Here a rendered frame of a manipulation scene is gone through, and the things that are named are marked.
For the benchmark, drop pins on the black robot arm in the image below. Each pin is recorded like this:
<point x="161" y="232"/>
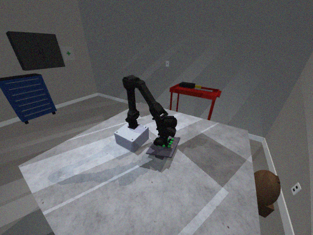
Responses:
<point x="130" y="83"/>

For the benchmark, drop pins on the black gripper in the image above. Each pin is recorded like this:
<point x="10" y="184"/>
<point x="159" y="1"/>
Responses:
<point x="162" y="140"/>

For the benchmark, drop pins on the grey switch panel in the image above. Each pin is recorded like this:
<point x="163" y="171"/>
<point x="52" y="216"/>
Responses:
<point x="164" y="151"/>

